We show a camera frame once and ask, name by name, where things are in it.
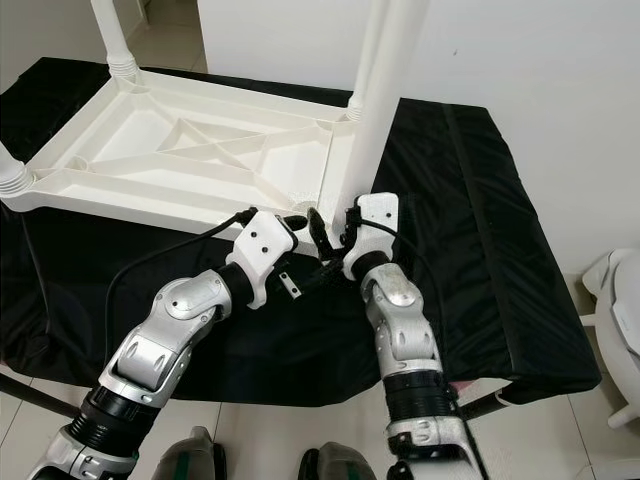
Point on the white plastic children table top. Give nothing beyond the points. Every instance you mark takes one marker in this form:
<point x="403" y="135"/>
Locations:
<point x="130" y="130"/>

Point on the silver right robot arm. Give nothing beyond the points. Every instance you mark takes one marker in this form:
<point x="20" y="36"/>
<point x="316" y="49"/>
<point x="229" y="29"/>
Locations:
<point x="410" y="340"/>

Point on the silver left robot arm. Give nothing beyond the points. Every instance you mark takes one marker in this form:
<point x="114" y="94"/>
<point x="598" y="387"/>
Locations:
<point x="160" y="350"/>

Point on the black table cloth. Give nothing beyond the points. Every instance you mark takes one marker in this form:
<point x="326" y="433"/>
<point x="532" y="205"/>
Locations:
<point x="510" y="250"/>

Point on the grey right robot leg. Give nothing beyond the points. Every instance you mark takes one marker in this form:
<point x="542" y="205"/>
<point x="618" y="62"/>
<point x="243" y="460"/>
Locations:
<point x="345" y="465"/>

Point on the grey robot leg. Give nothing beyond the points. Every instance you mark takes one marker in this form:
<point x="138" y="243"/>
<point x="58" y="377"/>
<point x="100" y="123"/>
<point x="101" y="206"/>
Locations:
<point x="345" y="465"/>
<point x="190" y="458"/>

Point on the grey left robot leg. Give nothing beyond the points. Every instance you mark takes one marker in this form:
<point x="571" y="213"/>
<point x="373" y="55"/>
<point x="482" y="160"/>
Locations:
<point x="190" y="458"/>

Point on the black metal table leg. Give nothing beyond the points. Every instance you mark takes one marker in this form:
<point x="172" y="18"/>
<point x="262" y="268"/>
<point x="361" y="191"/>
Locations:
<point x="22" y="388"/>
<point x="485" y="403"/>

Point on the white plastic chair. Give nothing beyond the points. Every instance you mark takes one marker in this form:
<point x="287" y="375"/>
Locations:
<point x="615" y="300"/>

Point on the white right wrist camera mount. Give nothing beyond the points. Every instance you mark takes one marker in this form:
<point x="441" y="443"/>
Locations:
<point x="378" y="220"/>

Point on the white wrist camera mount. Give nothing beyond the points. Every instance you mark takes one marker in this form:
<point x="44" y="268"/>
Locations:
<point x="378" y="220"/>
<point x="265" y="250"/>

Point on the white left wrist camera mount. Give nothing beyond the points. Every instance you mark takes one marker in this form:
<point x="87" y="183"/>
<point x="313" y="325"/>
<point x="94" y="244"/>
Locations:
<point x="265" y="250"/>

